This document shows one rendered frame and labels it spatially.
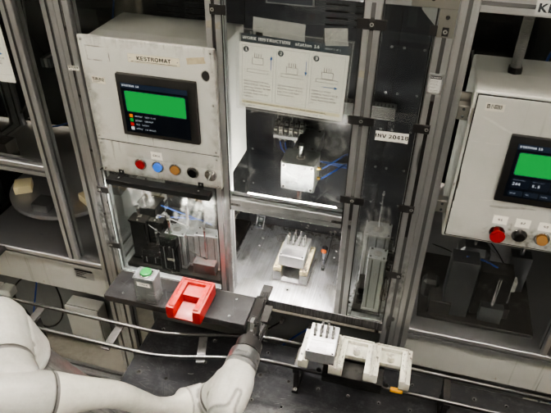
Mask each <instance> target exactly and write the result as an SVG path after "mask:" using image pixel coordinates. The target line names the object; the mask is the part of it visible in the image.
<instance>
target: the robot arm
mask: <svg viewBox="0 0 551 413"><path fill-rule="evenodd" d="M272 289H273V286H270V285H265V284H264V285H263V287H262V291H261V293H260V295H259V296H258V295H257V298H256V301H255V303H254V306H253V309H252V312H251V315H250V316H249V318H248V323H249V325H248V327H247V329H246V334H243V335H241V336H239V337H238V339H237V342H236V344H235V345H234V346H233V347H232V348H231V349H230V352H229V354H228V356H227V358H226V359H225V364H224V365H223V366H222V367H221V368H220V369H219V370H218V371H217V372H216V373H215V374H214V375H213V376H212V377H211V378H210V379H209V380H208V381H207V382H206V383H196V384H194V385H191V386H188V387H184V388H179V389H178V390H177V391H176V393H175V395H173V396H170V397H157V396H155V395H152V394H151V393H148V392H145V391H144V390H142V389H140V388H137V387H135V386H133V385H131V384H128V383H124V382H121V381H118V380H113V379H103V378H96V377H89V376H88V375H87V374H85V373H84V372H83V371H81V370H80V369H78V368H77V367H75V366H74V365H72V364H71V363H70V362H69V361H67V360H66V359H64V358H63V357H62V356H60V355H59V354H57V353H56V352H54V351H53V350H52V349H51V348H50V344H49V341H48V338H47V337H46V336H45V335H44V334H43V332H42V331H41V330H40V329H39V327H38V326H37V325H36V324H35V323H34V322H33V320H32V319H31V318H30V316H29V315H27V314H26V311H25V309H24V308H23V307H22V306H21V305H20V304H19V303H17V302H16V301H14V300H12V299H10V298H9V297H0V413H243V412H244V410H245V408H246V406H247V405H248V401H249V399H250V397H251V394H252V391H253V385H254V377H255V374H256V373H257V368H258V365H259V362H260V353H261V351H262V343H261V341H262V339H263V336H264V334H265V332H266V330H265V328H266V324H267V322H268V320H269V318H270V315H271V312H272V309H273V306H269V305H266V304H267V303H268V302H269V297H270V295H271V292H272Z"/></svg>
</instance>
